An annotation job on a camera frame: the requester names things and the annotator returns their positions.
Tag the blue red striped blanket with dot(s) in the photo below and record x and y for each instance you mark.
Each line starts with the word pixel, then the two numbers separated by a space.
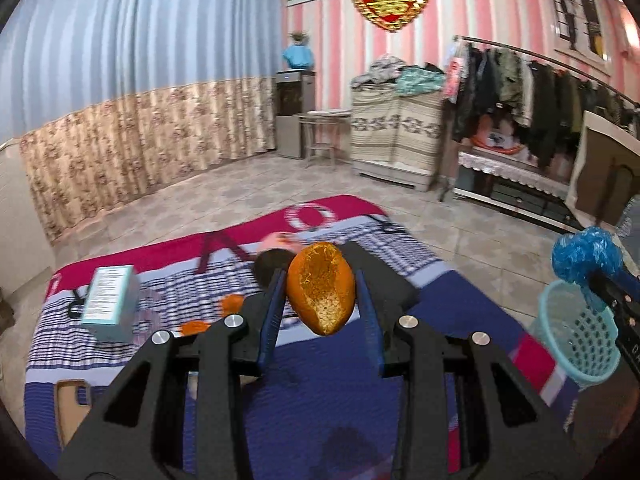
pixel 310 410

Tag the white lace cloth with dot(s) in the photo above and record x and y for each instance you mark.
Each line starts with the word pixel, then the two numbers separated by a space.
pixel 510 170

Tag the blue patterned fringed cloth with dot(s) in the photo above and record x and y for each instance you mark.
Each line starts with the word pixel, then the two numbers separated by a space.
pixel 631 230

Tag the red heart wall decoration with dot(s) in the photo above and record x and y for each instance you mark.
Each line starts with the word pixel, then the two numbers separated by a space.
pixel 390 0

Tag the patterned beige cloth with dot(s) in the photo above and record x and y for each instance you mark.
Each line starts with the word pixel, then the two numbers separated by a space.
pixel 395 130

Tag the grey cabinet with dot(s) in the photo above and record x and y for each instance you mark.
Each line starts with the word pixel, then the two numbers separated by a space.
pixel 390 175

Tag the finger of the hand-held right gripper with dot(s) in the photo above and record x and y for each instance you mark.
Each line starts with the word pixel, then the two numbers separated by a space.
pixel 617 292

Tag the blue plastic bag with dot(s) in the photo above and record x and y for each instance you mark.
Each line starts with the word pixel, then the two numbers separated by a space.
pixel 582 252

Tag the large orange peel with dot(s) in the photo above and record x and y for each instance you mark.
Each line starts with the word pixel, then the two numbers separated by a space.
pixel 320 285

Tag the metal clothes rack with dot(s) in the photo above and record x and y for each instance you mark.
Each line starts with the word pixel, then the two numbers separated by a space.
pixel 505 49

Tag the row of hanging clothes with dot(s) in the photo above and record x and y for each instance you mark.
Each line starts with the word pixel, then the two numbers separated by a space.
pixel 540 100

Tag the blue cloth cover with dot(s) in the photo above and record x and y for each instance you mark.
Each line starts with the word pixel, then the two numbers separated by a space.
pixel 298 56

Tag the wall poster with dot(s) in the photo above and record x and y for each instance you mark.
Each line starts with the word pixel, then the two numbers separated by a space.
pixel 577 15

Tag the water dispenser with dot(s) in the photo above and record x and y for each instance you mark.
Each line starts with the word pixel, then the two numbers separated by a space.
pixel 292 115

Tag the teal plastic basket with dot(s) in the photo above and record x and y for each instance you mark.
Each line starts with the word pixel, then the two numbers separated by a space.
pixel 575 340

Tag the teal checked cloth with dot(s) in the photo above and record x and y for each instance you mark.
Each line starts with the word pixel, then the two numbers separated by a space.
pixel 420 82

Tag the teal cardboard box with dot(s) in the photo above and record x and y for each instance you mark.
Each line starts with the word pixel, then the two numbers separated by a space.
pixel 110 305

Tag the low glass-front stand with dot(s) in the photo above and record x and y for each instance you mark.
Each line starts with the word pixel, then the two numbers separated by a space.
pixel 510 197

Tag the grey clothes pile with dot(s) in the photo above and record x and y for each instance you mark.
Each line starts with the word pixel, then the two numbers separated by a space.
pixel 377 72

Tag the tan phone case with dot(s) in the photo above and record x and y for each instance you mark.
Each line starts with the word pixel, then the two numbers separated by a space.
pixel 67 410

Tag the pink hanging bag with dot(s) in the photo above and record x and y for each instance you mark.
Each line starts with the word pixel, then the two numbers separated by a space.
pixel 452 75

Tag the red printed package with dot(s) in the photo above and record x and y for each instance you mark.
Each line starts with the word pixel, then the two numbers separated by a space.
pixel 500 142

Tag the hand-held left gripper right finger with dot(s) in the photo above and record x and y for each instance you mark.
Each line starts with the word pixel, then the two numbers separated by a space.
pixel 369 325

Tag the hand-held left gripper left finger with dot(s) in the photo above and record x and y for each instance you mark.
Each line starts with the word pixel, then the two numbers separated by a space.
pixel 272 320

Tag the plaid red-edged blanket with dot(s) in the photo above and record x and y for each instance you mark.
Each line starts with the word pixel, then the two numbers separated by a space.
pixel 175 285

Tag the pink cup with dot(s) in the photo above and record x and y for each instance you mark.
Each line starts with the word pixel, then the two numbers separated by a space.
pixel 280 242

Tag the blue floral curtain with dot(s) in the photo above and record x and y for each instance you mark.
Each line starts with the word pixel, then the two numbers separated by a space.
pixel 125 35

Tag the small potted plant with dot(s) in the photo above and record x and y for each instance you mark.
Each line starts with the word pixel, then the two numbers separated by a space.
pixel 298 37

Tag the small metal table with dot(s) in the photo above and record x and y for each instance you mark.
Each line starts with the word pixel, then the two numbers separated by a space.
pixel 322 116

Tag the white framed board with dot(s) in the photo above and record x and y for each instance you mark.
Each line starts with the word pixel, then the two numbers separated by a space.
pixel 595 175

